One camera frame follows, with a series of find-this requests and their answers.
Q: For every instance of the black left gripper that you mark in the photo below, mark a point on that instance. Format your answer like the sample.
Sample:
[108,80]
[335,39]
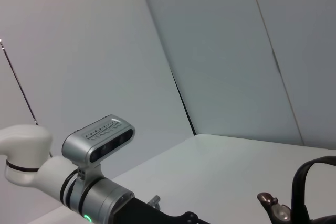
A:
[157,216]

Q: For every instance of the white and silver left arm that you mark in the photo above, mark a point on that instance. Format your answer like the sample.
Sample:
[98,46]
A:
[29,153]

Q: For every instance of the left gripper metal connector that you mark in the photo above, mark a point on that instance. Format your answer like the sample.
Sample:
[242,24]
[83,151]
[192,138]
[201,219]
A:
[154,201]

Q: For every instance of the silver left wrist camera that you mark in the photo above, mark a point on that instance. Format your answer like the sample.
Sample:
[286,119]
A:
[86,145]

